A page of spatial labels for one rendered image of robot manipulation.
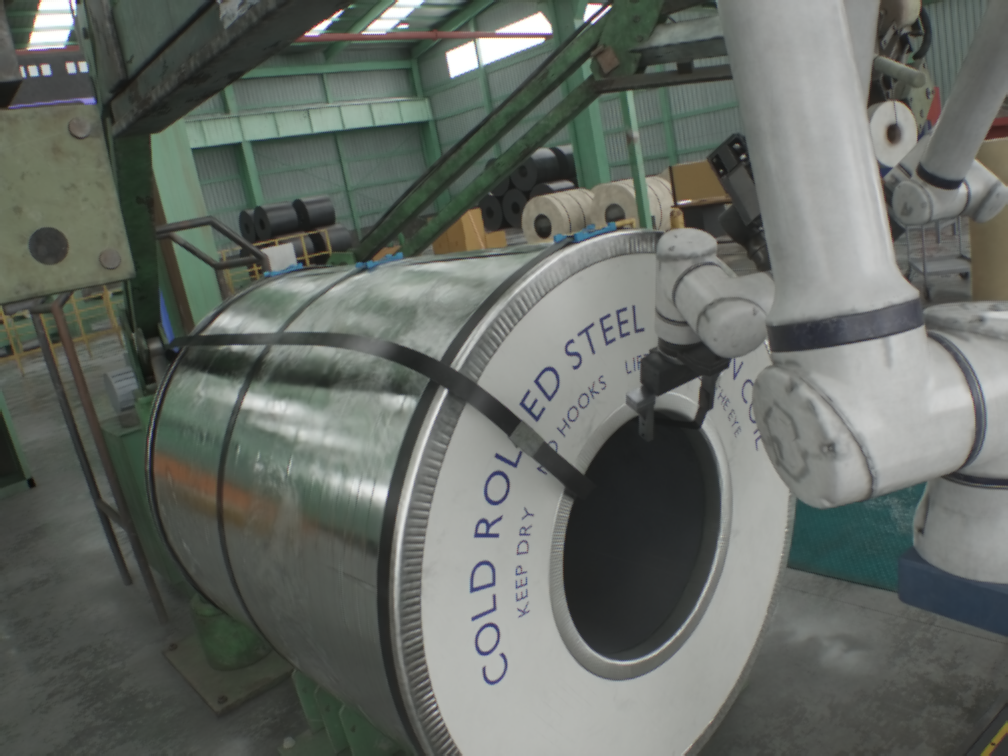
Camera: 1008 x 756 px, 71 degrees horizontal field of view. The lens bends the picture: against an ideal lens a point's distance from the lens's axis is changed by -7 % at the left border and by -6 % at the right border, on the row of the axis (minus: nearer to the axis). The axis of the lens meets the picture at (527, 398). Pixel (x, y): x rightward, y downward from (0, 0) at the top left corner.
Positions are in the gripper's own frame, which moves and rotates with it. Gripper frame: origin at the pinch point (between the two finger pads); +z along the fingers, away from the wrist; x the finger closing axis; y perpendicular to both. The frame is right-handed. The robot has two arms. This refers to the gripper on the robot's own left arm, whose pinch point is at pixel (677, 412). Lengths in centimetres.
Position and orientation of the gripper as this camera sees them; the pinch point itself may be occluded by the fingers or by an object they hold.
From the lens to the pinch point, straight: 131.6
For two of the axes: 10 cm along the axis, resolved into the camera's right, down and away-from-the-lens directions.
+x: -8.5, 3.8, -3.5
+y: -5.1, -5.2, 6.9
